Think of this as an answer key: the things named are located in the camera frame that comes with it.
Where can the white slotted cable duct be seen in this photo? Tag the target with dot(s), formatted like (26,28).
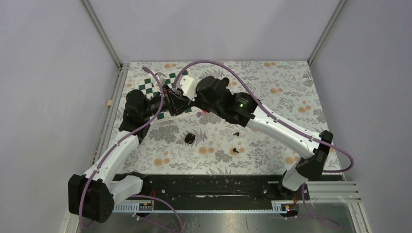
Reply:
(197,207)

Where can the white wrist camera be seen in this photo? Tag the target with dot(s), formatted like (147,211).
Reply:
(188,86)
(162,78)

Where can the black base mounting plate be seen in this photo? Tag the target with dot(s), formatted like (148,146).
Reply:
(226,189)

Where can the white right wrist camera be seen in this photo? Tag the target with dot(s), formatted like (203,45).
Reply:
(188,86)

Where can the black round cap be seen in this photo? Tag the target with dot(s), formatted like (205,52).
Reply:
(189,138)

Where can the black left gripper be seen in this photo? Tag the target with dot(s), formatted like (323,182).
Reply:
(175,103)

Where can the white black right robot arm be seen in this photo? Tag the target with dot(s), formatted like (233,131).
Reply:
(241,109)

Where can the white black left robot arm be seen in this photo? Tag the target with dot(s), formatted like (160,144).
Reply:
(92,194)

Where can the green white checkered board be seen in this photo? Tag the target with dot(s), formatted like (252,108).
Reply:
(150,88)

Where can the floral patterned table mat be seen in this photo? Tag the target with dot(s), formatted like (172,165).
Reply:
(286,87)

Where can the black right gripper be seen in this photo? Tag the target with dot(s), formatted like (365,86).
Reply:
(196,102)

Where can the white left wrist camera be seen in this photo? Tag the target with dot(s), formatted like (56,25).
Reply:
(162,78)

